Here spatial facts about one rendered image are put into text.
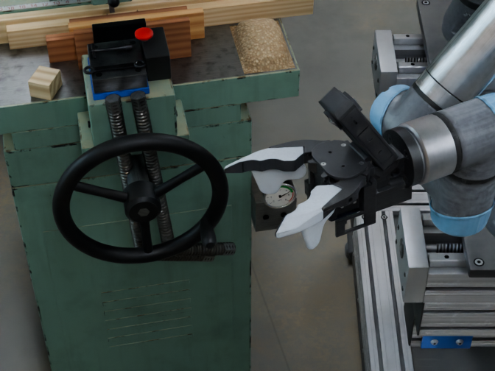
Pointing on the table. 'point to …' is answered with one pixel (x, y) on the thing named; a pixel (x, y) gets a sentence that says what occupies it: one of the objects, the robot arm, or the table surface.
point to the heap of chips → (261, 46)
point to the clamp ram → (116, 30)
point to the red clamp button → (144, 33)
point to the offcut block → (45, 82)
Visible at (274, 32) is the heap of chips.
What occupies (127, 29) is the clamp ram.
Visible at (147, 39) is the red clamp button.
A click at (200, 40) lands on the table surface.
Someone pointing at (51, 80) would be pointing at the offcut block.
